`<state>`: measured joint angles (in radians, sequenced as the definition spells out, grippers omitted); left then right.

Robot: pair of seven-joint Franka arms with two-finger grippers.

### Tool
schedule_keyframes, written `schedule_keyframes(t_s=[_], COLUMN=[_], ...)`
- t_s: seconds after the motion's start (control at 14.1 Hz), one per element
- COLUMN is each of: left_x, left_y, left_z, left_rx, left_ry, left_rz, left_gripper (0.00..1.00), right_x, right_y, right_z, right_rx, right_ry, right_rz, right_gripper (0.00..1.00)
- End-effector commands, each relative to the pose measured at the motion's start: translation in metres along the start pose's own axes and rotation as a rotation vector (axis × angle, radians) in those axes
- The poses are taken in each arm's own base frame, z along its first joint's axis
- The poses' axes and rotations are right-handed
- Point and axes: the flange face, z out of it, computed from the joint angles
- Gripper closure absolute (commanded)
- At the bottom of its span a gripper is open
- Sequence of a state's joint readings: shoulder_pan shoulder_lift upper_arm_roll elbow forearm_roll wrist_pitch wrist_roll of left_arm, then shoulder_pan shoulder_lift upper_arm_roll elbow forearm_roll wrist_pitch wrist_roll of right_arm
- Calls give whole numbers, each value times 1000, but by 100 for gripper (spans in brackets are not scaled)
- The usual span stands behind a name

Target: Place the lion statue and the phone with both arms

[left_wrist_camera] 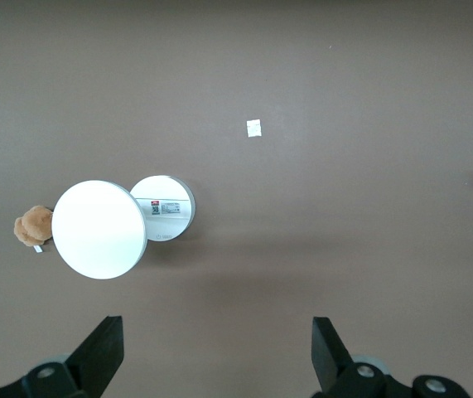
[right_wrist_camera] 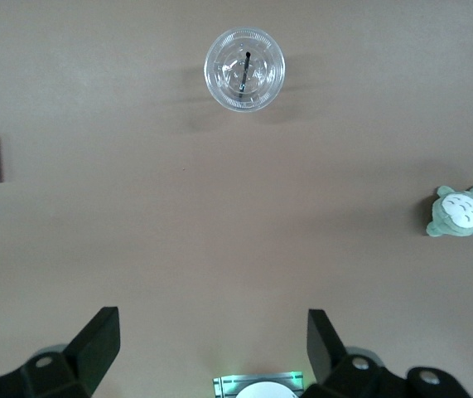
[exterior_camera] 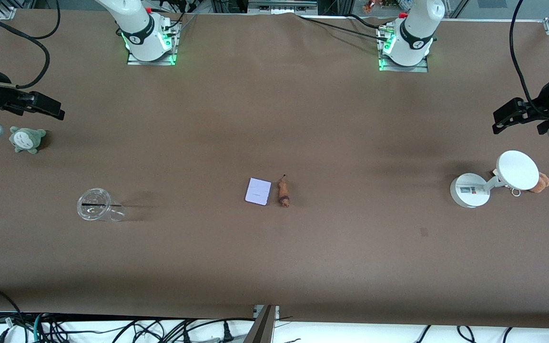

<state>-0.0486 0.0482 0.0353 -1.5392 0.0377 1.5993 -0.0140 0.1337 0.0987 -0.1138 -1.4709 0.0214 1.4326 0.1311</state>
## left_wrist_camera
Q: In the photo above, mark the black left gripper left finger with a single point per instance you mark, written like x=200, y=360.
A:
x=95, y=356

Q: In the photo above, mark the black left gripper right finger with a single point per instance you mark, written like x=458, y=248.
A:
x=329, y=356

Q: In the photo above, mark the white round desk lamp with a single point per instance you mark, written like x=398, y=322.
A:
x=95, y=228

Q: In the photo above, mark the brown table cover sheet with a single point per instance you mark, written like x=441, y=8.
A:
x=302, y=62

